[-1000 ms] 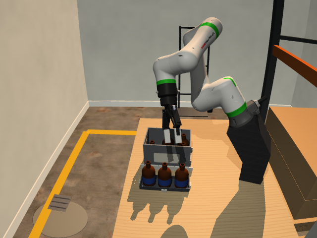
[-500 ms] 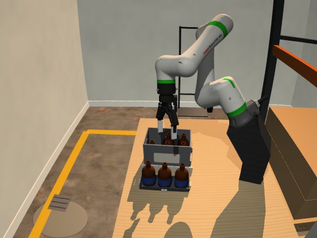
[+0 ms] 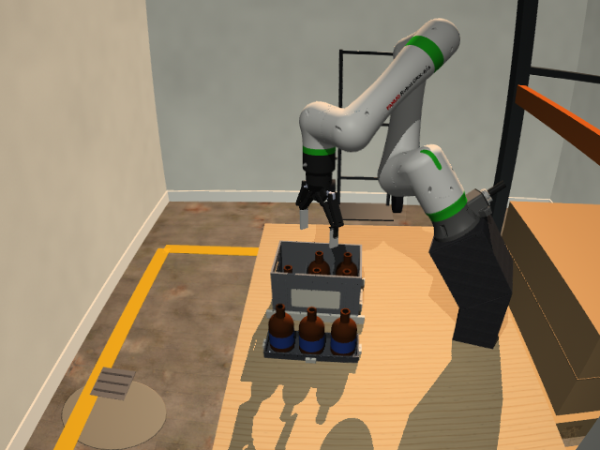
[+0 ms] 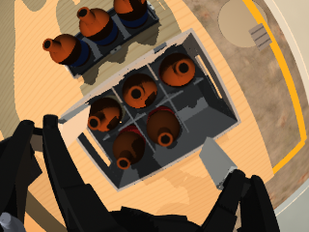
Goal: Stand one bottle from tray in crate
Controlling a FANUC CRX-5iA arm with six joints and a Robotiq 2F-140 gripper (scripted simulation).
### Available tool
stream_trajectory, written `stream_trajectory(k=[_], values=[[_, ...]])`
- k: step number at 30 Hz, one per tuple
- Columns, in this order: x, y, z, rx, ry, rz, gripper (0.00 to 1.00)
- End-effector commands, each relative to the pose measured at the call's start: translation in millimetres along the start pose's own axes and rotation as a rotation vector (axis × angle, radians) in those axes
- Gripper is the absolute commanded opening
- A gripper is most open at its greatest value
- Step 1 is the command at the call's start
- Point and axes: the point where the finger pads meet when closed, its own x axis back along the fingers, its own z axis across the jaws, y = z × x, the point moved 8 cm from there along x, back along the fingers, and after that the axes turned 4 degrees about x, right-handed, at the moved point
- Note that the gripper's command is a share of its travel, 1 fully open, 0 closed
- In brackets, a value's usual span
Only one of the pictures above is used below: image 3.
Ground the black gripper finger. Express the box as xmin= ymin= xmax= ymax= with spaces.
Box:
xmin=315 ymin=190 xmax=344 ymax=248
xmin=295 ymin=180 xmax=314 ymax=230

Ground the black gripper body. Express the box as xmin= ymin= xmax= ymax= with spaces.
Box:
xmin=306 ymin=172 xmax=332 ymax=203

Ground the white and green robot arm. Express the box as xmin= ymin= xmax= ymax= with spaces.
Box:
xmin=299 ymin=19 xmax=506 ymax=243

